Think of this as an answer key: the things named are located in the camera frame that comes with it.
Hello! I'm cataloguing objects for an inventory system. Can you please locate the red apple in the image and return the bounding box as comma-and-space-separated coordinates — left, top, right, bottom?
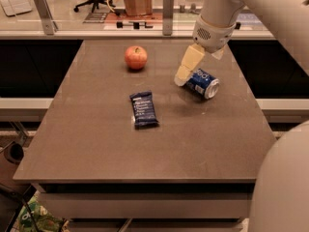
125, 45, 148, 70

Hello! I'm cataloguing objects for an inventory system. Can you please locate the blue pepsi can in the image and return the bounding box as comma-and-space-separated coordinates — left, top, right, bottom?
185, 69, 220, 100

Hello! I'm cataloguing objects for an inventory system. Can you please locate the blue snack bar wrapper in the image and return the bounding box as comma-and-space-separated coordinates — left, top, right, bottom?
129, 91, 158, 128

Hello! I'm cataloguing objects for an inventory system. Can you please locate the metal glass post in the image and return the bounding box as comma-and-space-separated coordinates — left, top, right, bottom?
34, 0, 58, 35
162, 0, 174, 36

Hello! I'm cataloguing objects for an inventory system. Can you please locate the green patterned bag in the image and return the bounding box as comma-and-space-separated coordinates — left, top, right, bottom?
17, 198, 67, 232

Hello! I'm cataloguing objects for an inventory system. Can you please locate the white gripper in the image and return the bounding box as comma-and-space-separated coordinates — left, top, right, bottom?
174, 15, 235, 86

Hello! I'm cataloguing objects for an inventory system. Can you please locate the grey table drawer base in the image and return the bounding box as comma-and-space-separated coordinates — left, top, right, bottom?
34, 183, 254, 232

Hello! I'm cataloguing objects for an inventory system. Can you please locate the black office chair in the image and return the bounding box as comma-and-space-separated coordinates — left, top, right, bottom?
73, 0, 115, 13

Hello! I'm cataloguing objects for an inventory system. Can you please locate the left metal glass post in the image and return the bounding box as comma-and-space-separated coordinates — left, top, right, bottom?
34, 0, 58, 35

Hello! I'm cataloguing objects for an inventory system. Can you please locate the middle metal glass post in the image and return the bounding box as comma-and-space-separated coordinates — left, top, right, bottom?
162, 0, 174, 36

